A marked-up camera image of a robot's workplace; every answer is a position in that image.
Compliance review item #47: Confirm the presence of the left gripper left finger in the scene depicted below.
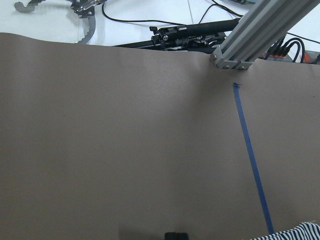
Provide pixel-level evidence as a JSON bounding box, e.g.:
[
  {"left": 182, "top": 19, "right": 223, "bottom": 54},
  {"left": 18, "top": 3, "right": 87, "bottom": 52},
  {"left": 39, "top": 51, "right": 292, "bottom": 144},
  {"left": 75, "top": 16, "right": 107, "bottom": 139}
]
[{"left": 164, "top": 232, "right": 177, "bottom": 240}]

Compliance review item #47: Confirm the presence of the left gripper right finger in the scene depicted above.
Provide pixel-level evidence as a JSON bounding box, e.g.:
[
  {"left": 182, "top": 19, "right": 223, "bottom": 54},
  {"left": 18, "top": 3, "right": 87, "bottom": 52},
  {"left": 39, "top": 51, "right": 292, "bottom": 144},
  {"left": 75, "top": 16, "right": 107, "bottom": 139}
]
[{"left": 176, "top": 232, "right": 189, "bottom": 240}]

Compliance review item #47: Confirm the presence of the striped polo shirt white collar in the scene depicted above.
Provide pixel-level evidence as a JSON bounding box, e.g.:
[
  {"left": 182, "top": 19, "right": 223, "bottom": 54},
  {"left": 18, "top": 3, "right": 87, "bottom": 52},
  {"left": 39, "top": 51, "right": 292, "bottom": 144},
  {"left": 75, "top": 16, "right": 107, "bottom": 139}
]
[{"left": 253, "top": 222, "right": 320, "bottom": 240}]

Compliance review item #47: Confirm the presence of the metal toothed clamp tool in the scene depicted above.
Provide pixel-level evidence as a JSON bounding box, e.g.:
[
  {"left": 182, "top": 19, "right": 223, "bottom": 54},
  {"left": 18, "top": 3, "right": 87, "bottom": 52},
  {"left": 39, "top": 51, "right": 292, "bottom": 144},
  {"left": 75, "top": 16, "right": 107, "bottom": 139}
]
[{"left": 13, "top": 0, "right": 108, "bottom": 45}]

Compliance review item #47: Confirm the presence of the black usb cable bundle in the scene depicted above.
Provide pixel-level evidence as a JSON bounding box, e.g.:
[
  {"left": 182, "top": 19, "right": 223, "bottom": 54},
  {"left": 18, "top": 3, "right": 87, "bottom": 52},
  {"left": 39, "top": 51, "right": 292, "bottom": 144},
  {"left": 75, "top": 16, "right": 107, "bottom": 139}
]
[{"left": 264, "top": 37, "right": 307, "bottom": 63}]

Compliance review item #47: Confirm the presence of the aluminium frame post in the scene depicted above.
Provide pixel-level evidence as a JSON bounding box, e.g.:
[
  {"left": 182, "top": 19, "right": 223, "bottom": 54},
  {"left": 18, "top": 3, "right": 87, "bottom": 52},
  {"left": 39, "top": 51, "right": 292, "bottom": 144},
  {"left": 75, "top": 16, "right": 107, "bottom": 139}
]
[{"left": 213, "top": 0, "right": 320, "bottom": 70}]

